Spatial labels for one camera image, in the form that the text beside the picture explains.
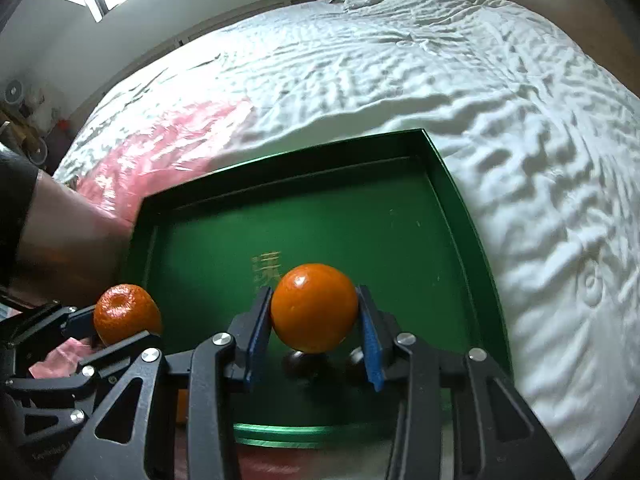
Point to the black and brown kettle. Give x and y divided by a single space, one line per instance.
75 240

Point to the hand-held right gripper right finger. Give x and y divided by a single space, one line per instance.
371 350

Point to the white fan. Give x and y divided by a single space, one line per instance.
12 92

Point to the green tray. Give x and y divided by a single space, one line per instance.
350 210

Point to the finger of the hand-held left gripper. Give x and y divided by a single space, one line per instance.
82 322
125 345

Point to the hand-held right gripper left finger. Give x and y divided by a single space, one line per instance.
259 345

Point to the pink plastic sheet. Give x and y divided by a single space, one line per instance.
165 145

